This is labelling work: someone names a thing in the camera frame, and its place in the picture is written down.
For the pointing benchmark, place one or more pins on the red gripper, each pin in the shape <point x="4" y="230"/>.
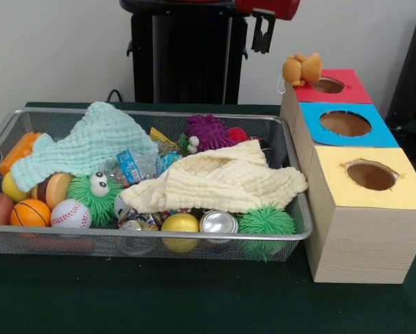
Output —
<point x="270" y="7"/>

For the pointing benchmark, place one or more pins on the small brown bear toy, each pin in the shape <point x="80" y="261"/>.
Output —
<point x="302" y="69"/>

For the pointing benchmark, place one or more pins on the mint green cloth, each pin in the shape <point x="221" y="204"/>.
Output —
<point x="97" y="139"/>

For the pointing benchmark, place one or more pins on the wooden box three holes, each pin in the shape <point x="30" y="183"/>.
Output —
<point x="364" y="229"/>

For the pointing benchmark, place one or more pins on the purple spiky toy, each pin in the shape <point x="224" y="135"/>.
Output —
<point x="208" y="132"/>

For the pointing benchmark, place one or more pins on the pale yellow cloth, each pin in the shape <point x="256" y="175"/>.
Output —
<point x="229" y="181"/>

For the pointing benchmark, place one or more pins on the black chair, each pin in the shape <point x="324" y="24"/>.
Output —
<point x="413" y="76"/>

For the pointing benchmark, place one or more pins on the clear plastic bottle blue label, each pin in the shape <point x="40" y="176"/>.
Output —
<point x="131" y="167"/>

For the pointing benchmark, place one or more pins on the plain green spiky ball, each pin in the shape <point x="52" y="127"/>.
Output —
<point x="266" y="221"/>

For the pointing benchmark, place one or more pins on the small silver can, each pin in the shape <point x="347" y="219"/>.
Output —
<point x="218" y="223"/>

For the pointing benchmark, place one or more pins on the yellow ball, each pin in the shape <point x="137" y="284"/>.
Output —
<point x="180" y="224"/>

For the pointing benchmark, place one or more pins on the green spiky ball with eyes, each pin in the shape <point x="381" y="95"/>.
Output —
<point x="86" y="198"/>

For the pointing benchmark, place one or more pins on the white baseball toy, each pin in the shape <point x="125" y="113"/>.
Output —
<point x="70" y="214"/>

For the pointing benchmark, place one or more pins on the orange basketball toy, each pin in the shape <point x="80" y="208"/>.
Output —
<point x="30" y="213"/>

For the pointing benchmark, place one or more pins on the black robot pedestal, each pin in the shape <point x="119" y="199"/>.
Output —
<point x="187" y="56"/>

